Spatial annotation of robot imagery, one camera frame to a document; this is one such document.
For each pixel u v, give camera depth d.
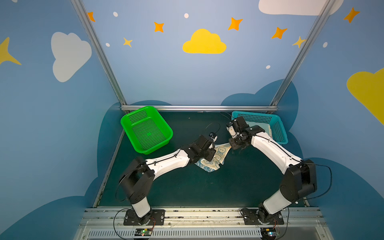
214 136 0.75
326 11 0.70
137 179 0.46
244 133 0.62
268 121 1.11
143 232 0.71
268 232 0.72
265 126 1.05
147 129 1.11
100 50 0.84
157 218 0.73
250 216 0.75
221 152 0.97
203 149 0.65
